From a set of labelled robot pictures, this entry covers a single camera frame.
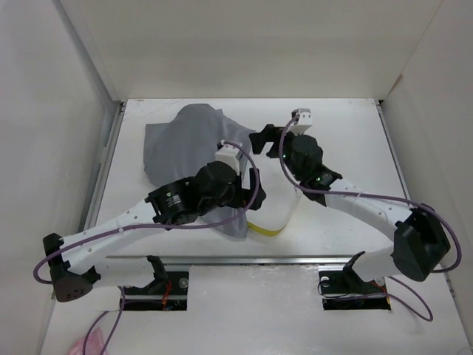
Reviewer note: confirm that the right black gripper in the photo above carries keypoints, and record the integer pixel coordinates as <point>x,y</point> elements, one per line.
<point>270,133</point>

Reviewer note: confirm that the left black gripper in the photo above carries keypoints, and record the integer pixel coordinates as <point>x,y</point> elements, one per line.
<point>243,197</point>

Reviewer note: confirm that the grey pillowcase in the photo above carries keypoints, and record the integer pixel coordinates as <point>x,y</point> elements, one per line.
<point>179,149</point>

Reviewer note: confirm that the white pillow yellow edge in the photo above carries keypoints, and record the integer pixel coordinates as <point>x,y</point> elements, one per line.
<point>279,204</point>

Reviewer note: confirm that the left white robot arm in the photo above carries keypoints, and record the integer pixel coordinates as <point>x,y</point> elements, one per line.
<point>80,262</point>

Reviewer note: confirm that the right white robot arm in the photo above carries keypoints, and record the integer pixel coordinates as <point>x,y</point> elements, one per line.
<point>418,240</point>

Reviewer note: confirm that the pink cloth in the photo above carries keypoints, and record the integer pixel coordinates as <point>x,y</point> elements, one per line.
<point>93,346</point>

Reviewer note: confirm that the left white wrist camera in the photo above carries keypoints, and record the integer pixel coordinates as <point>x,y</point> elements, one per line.
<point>229,154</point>

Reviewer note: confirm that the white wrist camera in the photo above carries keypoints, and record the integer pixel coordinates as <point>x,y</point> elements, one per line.
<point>302,121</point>
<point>229,154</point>

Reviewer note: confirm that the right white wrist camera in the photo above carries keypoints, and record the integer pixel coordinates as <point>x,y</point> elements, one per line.
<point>302,121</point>

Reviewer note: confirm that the metal rail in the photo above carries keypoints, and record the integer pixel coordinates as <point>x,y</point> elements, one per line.
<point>254,260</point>

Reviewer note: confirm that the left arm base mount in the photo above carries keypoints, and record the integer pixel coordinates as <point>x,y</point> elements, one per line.
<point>166,291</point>

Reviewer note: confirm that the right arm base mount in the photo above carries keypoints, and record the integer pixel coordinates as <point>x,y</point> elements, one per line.
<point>344,290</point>

